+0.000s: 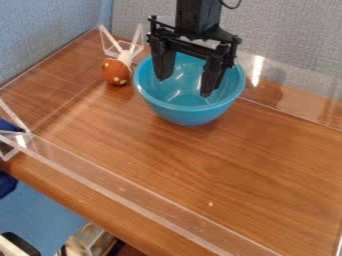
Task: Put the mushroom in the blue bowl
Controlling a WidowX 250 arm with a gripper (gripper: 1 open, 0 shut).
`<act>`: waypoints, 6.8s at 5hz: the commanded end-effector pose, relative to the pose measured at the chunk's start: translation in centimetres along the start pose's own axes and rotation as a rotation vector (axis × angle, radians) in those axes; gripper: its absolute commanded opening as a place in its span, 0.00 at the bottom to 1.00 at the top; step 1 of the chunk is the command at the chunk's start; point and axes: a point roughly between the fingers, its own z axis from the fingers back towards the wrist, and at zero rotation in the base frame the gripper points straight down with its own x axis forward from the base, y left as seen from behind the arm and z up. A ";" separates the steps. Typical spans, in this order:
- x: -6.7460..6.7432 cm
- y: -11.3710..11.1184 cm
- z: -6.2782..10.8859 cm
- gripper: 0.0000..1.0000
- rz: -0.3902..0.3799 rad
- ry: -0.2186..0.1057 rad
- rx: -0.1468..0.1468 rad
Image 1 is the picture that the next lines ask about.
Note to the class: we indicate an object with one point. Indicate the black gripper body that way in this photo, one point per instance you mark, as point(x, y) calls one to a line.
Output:
point(196, 44)

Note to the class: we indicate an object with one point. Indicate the clear acrylic corner bracket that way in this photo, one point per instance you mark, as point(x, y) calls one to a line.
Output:
point(116, 47)

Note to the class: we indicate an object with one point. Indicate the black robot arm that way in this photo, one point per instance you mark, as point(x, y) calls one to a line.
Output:
point(198, 15)

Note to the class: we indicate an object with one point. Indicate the blue plastic bowl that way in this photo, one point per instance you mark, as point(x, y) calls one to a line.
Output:
point(174, 98)

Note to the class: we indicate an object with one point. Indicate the clear acrylic back barrier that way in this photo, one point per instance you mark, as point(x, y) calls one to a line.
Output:
point(299, 91)

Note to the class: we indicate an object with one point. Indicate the brown spotted toy mushroom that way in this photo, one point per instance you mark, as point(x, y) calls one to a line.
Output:
point(117, 71)

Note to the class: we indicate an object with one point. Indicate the black and white object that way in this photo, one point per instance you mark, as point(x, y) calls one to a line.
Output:
point(14, 246)

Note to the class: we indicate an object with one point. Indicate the clear acrylic front barrier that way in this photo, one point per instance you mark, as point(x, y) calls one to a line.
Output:
point(69, 171)

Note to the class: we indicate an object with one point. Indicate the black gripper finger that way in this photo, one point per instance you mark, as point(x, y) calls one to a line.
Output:
point(214, 70)
point(164, 58)

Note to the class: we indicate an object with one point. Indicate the clear acrylic barrier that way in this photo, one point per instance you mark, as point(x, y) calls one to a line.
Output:
point(69, 171)
point(299, 91)

